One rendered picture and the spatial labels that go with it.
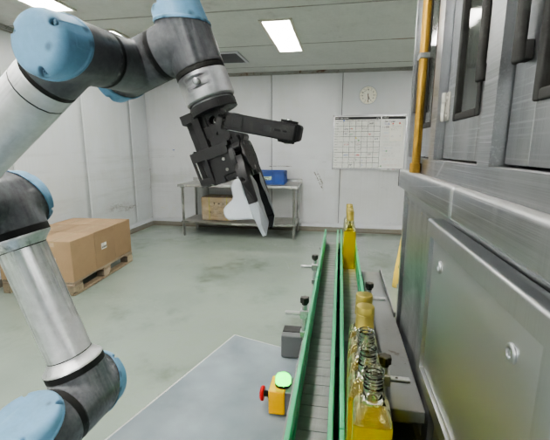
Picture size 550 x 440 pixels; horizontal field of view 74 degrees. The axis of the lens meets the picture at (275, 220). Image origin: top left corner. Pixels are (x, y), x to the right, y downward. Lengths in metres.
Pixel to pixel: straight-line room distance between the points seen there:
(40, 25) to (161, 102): 6.75
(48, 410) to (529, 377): 0.71
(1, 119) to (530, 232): 0.62
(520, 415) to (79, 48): 0.61
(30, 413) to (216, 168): 0.53
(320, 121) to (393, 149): 1.30
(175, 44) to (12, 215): 0.44
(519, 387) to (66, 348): 0.74
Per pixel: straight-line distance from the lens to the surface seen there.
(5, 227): 0.82
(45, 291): 0.84
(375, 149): 6.44
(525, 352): 0.45
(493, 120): 0.60
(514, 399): 0.48
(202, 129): 0.57
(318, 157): 6.44
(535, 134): 0.53
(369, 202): 6.51
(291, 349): 1.31
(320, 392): 0.98
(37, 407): 0.82
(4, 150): 0.62
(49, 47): 0.50
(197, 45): 0.57
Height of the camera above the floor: 1.46
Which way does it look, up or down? 11 degrees down
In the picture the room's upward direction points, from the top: straight up
